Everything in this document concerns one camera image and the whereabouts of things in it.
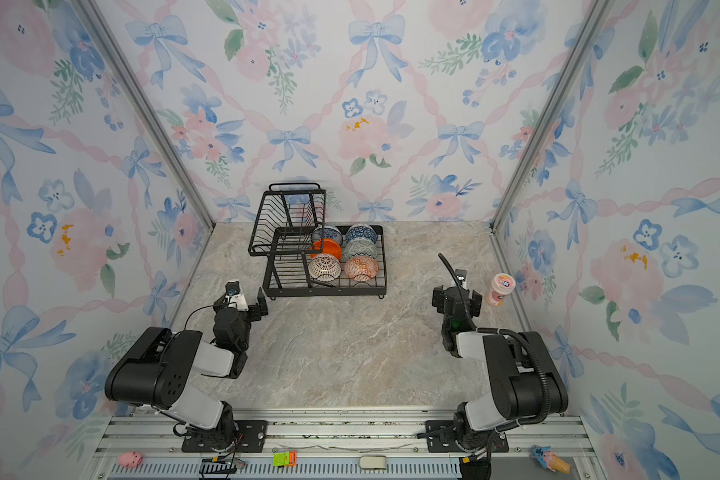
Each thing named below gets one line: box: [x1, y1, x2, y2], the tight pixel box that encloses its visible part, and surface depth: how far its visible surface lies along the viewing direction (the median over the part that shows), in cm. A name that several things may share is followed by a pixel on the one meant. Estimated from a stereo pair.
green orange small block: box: [273, 451, 297, 468], surface depth 71 cm
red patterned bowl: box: [344, 254, 379, 281], surface depth 105 cm
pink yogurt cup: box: [484, 273, 516, 307], surface depth 93 cm
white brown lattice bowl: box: [308, 253, 342, 282], surface depth 105 cm
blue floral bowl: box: [311, 225, 344, 246], surface depth 112 cm
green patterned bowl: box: [344, 237, 377, 261], surface depth 109 cm
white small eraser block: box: [358, 455, 387, 470], surface depth 71 cm
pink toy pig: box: [117, 451, 144, 468], surface depth 71 cm
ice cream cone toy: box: [530, 444, 571, 474], surface depth 71 cm
